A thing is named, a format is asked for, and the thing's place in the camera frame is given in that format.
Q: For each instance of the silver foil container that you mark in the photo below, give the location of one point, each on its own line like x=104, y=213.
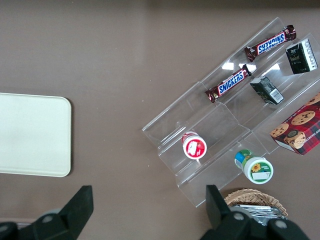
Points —
x=260, y=212

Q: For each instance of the cream rectangular tray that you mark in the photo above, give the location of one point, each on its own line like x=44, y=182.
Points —
x=32, y=135

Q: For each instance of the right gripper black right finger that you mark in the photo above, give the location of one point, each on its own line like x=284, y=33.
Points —
x=225, y=225

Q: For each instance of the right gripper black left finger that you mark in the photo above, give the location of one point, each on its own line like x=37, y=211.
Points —
x=75, y=215

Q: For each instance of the red lidded yogurt cup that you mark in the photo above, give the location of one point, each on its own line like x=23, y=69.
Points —
x=194, y=148

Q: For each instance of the Snickers chocolate bar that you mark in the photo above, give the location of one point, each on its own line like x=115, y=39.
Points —
x=230, y=83
x=271, y=43

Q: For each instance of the light wicker basket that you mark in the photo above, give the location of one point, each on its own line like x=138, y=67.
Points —
x=250, y=196

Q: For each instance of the green lidded yogurt cup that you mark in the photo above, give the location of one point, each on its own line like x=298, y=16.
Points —
x=257, y=170

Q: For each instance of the red plaid cookie box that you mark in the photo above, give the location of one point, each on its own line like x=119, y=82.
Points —
x=300, y=130

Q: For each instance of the small black carton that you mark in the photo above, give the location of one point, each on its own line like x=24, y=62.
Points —
x=300, y=58
x=266, y=90

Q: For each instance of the clear acrylic stepped display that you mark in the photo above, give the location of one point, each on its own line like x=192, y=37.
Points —
x=225, y=125

